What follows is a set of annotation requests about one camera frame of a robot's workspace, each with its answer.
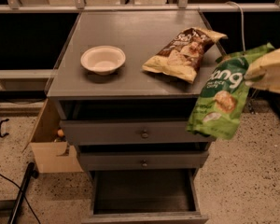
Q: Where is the white hanging cable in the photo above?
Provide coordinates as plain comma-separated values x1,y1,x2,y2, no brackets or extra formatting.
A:
226,1,248,52

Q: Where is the brown yellow chip bag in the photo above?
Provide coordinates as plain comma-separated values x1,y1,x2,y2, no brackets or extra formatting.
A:
142,27,227,84

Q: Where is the grey bottom drawer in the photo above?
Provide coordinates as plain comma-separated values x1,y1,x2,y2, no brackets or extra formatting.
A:
81,170,208,224

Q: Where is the white paper bowl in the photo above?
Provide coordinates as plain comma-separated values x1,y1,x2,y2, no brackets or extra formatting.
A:
80,46,126,76

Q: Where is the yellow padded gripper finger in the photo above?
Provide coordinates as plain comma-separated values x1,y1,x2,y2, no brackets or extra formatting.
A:
245,49,280,94

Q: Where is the metal frame rail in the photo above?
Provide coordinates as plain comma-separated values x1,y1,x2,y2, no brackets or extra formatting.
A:
0,2,280,13

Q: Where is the grey drawer cabinet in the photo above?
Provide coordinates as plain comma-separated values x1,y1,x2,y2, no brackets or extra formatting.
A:
46,9,243,224

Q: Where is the green rice chip bag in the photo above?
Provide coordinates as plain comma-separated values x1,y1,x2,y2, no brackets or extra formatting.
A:
187,43,274,140

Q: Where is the grey top drawer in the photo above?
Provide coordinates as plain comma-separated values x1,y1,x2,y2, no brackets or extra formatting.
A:
60,119,215,146

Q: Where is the grey middle drawer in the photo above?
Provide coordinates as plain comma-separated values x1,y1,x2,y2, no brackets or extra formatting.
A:
79,151,208,171

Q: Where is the black floor cable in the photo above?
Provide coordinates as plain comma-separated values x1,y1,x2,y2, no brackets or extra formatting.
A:
0,165,43,224

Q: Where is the black pole on floor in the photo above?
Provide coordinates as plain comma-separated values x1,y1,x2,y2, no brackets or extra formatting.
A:
7,162,38,224

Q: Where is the grey drawer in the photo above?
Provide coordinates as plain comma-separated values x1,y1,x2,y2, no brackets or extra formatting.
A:
60,119,215,146
81,170,208,224
79,151,208,171

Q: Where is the cardboard box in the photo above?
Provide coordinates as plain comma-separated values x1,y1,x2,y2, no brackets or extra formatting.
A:
25,99,82,174

